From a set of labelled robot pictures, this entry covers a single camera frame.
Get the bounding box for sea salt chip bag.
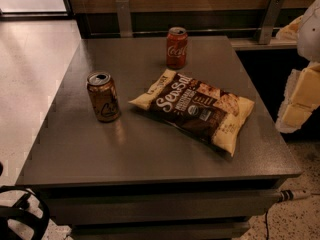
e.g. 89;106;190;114
130;69;254;156

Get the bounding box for brown gold soda can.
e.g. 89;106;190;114
86;71;120;122

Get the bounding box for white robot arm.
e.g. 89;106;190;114
276;0;320;133

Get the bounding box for red coke can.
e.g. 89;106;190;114
166;27;188;69

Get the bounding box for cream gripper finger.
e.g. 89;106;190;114
276;62;320;133
276;16;302;41

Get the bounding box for left metal wall bracket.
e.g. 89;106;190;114
116;0;133;38

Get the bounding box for right metal wall bracket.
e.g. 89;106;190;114
256;0;285;45

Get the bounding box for grey drawer cabinet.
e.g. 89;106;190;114
18;38;300;240

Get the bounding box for black cable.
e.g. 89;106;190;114
263;209;271;240

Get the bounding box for metal wall bracket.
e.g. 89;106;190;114
116;0;133;38
256;0;285;45

